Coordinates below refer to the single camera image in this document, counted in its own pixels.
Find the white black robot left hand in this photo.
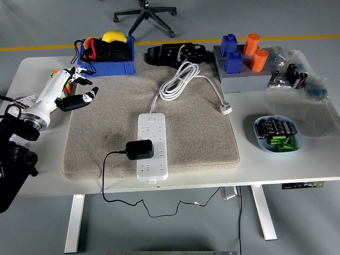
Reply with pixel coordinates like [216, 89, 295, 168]
[25, 66, 99, 125]

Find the black plug with cord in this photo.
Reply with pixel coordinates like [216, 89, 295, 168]
[101, 139, 222, 218]

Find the white power strip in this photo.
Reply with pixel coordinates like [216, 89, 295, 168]
[137, 113, 169, 184]

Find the colourful puzzle cube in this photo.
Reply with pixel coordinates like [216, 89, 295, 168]
[61, 81, 74, 98]

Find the clear bag of screws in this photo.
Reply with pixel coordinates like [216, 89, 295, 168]
[9, 134, 27, 149]

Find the blue plastic bin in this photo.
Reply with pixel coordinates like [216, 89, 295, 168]
[76, 36, 136, 78]

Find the yellow ball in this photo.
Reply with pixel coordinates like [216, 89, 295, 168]
[101, 30, 128, 44]

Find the black electronic device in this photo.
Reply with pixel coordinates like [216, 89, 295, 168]
[147, 42, 208, 66]

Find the black office chair base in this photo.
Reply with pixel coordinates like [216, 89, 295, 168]
[113, 0, 177, 38]

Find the white table leg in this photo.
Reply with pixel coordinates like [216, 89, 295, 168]
[64, 194, 86, 253]
[251, 185, 278, 241]

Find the grey-brown mat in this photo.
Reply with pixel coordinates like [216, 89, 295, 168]
[61, 53, 241, 181]

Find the blue block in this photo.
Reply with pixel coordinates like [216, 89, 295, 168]
[220, 33, 238, 57]
[225, 50, 244, 74]

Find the grey block base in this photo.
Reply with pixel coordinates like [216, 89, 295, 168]
[212, 44, 273, 94]

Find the orange cylinder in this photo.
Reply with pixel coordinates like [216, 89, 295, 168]
[250, 48, 269, 73]
[243, 32, 260, 56]

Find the black capacitor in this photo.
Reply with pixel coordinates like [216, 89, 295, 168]
[265, 120, 278, 136]
[256, 122, 269, 139]
[273, 119, 286, 135]
[283, 121, 296, 135]

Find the clear bag of dark parts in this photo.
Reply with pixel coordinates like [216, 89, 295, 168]
[266, 69, 289, 91]

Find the clear bag of mixed parts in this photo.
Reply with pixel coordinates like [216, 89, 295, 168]
[264, 45, 292, 71]

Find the clear bag of black capacitors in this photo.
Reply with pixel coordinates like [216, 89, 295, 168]
[285, 62, 310, 90]

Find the light blue dish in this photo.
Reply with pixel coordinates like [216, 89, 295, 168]
[253, 115, 303, 154]

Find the large empty clear bag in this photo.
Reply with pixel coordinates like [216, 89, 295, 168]
[270, 50, 340, 139]

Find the clear bag of blue parts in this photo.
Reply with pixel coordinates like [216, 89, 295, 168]
[302, 75, 329, 103]

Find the black table control box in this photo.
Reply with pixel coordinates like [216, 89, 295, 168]
[282, 181, 325, 190]

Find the black drawstring pouch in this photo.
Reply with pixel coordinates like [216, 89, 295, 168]
[71, 37, 133, 75]

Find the white power strip cable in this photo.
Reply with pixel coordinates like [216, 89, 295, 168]
[150, 61, 233, 115]

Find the silver bracket under table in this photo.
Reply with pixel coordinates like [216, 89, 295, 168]
[220, 186, 241, 200]

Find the thin black hanging cable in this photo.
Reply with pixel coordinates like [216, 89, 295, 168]
[237, 185, 243, 255]

